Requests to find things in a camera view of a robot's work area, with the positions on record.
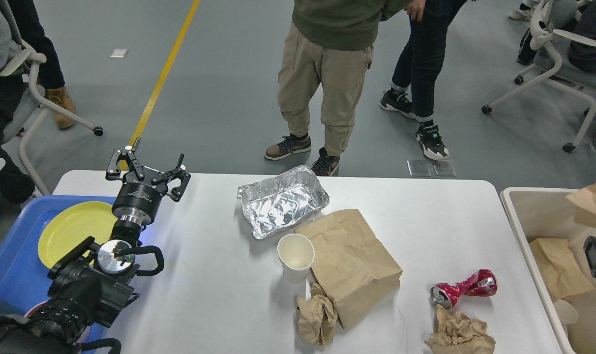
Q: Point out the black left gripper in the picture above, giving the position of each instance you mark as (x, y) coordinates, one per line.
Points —
(138, 201)

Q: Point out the yellow plate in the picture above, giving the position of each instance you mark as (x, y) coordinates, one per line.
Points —
(72, 226)

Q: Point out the aluminium foil tray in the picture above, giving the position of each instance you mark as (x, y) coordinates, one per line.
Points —
(276, 204)

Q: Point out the large brown paper bag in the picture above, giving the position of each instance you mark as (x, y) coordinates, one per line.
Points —
(351, 264)

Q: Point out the brown paper wad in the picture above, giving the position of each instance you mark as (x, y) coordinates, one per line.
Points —
(458, 334)

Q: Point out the crushed red can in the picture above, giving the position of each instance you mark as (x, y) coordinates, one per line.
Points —
(481, 283)

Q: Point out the pink mug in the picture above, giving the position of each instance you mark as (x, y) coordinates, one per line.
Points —
(64, 320)

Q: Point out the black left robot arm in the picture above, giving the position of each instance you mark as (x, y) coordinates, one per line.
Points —
(124, 256)

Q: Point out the white paper scrap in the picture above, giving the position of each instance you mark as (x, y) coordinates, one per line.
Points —
(119, 53)

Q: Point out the blue plastic tray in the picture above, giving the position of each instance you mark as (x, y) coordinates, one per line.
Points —
(25, 282)

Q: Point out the white paper cup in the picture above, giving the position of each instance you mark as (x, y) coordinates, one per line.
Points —
(296, 254)

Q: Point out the grey office chair left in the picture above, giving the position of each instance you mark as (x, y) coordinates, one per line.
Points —
(46, 85)

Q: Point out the seated person in grey top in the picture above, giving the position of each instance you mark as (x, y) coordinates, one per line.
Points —
(15, 186)

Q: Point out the crumpled brown paper ball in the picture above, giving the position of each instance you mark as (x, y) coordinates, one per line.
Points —
(317, 317)

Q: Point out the person in khaki trousers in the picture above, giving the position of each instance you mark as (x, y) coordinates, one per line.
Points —
(330, 45)

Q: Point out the floor outlet plate left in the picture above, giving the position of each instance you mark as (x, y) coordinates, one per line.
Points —
(419, 168)

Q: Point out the floor outlet plate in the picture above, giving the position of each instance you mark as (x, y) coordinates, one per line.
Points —
(419, 168)
(444, 168)

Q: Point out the person in dark jeans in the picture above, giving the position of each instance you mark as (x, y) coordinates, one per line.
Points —
(412, 90)

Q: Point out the floor outlet plate right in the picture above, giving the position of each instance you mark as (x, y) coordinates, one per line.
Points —
(444, 168)

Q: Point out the white plastic bin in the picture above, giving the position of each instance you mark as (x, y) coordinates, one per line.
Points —
(547, 212)

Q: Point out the brown bag in bin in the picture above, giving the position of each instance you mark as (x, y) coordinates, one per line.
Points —
(559, 269)

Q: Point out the white cup in bin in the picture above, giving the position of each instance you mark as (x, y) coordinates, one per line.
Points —
(566, 313)

